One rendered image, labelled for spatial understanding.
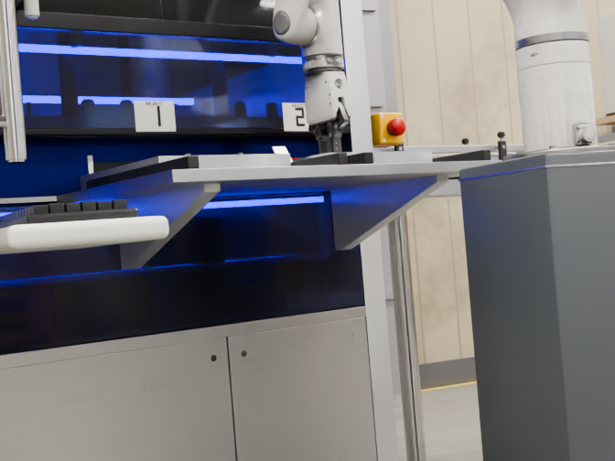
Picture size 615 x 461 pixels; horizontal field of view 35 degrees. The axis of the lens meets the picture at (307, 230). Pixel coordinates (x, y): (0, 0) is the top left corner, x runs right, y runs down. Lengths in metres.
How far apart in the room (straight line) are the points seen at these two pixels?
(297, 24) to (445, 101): 2.98
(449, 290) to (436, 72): 1.06
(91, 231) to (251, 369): 0.85
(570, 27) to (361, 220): 0.63
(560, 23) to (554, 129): 0.17
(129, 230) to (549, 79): 0.75
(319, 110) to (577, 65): 0.57
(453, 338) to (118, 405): 3.12
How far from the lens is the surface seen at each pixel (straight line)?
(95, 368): 1.85
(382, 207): 1.99
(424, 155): 1.95
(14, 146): 1.22
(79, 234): 1.22
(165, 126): 1.93
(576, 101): 1.65
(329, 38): 1.98
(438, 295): 4.77
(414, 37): 4.84
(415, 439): 2.49
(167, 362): 1.91
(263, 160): 1.72
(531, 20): 1.67
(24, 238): 1.20
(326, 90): 1.97
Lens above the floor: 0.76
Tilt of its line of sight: level
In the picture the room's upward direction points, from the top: 5 degrees counter-clockwise
